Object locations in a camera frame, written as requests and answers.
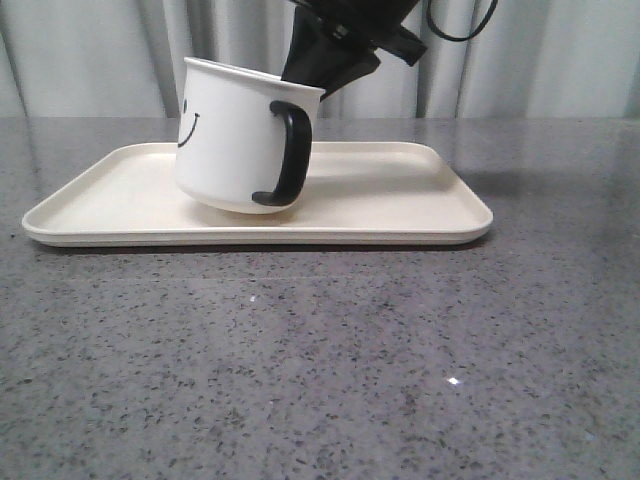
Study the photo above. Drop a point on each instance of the cream rectangular plastic tray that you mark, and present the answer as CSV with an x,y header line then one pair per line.
x,y
362,193

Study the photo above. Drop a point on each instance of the white smiley mug black handle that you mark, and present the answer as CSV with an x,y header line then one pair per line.
x,y
245,137

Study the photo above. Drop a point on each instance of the grey pleated curtain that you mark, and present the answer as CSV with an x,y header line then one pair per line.
x,y
534,59

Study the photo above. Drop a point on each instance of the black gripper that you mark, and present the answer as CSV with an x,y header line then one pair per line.
x,y
313,57

